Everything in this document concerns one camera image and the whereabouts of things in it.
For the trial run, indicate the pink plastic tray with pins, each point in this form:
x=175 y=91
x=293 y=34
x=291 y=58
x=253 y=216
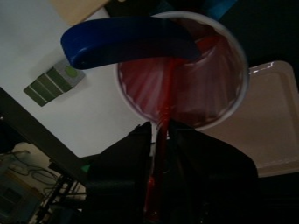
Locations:
x=269 y=122

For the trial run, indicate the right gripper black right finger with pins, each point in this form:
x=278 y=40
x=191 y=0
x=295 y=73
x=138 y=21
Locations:
x=214 y=180

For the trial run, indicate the black table frame rail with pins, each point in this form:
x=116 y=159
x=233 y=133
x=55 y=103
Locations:
x=35 y=131

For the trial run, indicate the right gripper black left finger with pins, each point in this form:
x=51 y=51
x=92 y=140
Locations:
x=116 y=180

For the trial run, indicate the red plastic cup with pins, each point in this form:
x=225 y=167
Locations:
x=210 y=96

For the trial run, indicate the green white toy sushi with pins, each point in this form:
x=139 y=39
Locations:
x=52 y=83

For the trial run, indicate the blue plastic toy utensil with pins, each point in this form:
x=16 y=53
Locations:
x=124 y=38

